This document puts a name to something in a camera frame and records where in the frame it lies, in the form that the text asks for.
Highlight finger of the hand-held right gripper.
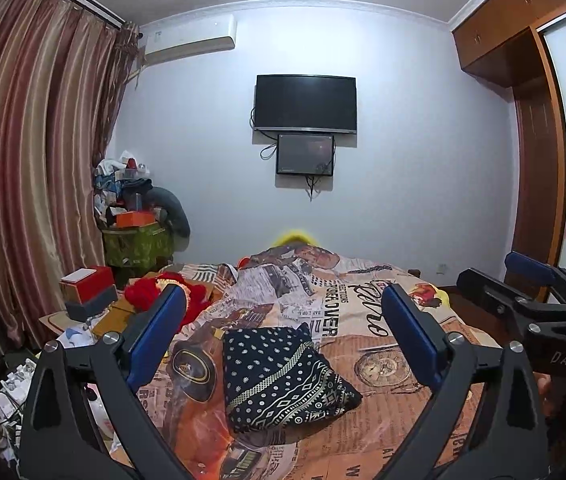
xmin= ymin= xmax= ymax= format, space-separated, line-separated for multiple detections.
xmin=505 ymin=251 xmax=566 ymax=306
xmin=457 ymin=267 xmax=566 ymax=333

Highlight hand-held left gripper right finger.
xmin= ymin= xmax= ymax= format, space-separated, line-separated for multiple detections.
xmin=380 ymin=282 xmax=548 ymax=480

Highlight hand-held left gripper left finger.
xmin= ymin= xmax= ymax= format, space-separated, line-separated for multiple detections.
xmin=17 ymin=284 xmax=188 ymax=480

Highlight navy patterned hoodie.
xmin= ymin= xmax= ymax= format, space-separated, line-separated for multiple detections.
xmin=222 ymin=322 xmax=364 ymax=433

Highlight red plush toy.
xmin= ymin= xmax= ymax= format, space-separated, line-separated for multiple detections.
xmin=124 ymin=271 xmax=211 ymax=333

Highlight cardboard box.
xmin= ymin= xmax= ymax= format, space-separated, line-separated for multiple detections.
xmin=38 ymin=272 xmax=164 ymax=341

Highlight printed blanket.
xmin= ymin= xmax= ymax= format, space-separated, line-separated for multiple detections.
xmin=90 ymin=242 xmax=508 ymax=480

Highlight grey box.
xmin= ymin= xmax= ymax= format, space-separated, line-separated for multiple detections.
xmin=65 ymin=285 xmax=118 ymax=322

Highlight wooden door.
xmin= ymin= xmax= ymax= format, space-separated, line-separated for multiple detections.
xmin=510 ymin=25 xmax=566 ymax=303

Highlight red box with white lid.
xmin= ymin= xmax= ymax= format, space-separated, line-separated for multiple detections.
xmin=59 ymin=266 xmax=116 ymax=306

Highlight orange box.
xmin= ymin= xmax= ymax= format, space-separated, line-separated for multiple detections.
xmin=115 ymin=210 xmax=156 ymax=228

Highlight pile of household clutter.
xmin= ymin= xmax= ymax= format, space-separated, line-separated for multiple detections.
xmin=93 ymin=150 xmax=156 ymax=226

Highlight yellow cushion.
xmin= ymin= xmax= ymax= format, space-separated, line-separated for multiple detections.
xmin=273 ymin=230 xmax=321 ymax=248

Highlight small black monitor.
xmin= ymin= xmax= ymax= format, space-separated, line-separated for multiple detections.
xmin=276 ymin=132 xmax=335 ymax=177

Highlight striped curtain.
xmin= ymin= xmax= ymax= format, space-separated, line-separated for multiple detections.
xmin=0 ymin=0 xmax=138 ymax=361

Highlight wooden overhead cabinet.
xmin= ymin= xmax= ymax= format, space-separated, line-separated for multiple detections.
xmin=452 ymin=0 xmax=566 ymax=88

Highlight large black television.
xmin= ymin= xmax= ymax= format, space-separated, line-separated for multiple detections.
xmin=254 ymin=74 xmax=358 ymax=136

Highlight white air conditioner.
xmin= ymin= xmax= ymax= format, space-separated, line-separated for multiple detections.
xmin=140 ymin=14 xmax=238 ymax=65

